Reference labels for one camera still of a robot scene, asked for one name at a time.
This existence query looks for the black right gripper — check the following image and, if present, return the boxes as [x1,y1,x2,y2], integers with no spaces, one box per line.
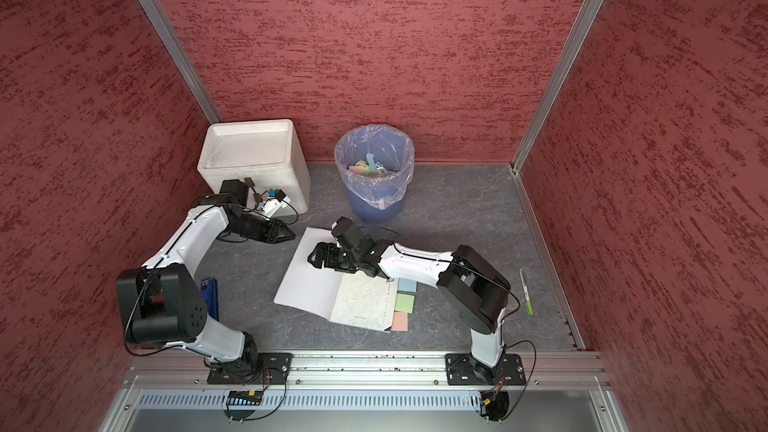
[308,241,363,272]

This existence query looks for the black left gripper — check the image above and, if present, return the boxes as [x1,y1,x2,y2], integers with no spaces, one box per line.
[224,211,296,245]

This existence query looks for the children's book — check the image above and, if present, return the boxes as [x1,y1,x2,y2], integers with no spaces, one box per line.
[274,227,398,332]

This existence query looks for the blue sticky note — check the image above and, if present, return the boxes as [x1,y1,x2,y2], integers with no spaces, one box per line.
[397,279,418,295]

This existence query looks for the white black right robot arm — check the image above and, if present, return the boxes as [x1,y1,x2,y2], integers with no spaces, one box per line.
[307,217,513,374]

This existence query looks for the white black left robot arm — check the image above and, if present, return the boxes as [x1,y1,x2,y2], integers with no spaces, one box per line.
[116,179,296,382]

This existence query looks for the green sticky note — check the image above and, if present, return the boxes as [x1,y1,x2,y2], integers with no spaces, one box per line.
[394,293,415,314]

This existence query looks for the pink sticky note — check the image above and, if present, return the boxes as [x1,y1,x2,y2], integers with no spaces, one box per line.
[391,311,409,332]

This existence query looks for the discarded sticky notes in bin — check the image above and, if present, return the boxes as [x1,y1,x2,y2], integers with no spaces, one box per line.
[347,153,391,178]

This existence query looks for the white three-drawer cabinet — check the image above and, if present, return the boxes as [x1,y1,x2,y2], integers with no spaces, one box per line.
[197,119,311,214]

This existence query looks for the clear plastic bin liner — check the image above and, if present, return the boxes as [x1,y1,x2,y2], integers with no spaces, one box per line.
[334,124,416,209]

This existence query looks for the blue trash bin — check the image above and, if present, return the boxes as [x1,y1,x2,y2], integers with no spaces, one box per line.
[334,124,416,223]

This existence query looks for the green white pen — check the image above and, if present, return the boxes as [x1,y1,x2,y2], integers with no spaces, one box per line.
[519,268,534,317]

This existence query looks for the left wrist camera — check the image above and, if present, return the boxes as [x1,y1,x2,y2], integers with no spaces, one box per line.
[258,189,290,218]

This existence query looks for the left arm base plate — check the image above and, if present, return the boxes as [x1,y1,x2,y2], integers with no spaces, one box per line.
[207,352,294,386]

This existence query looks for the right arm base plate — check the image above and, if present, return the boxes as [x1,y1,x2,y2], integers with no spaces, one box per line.
[444,353,526,386]

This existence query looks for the aluminium front rail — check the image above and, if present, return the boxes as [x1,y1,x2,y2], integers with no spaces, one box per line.
[119,346,613,391]

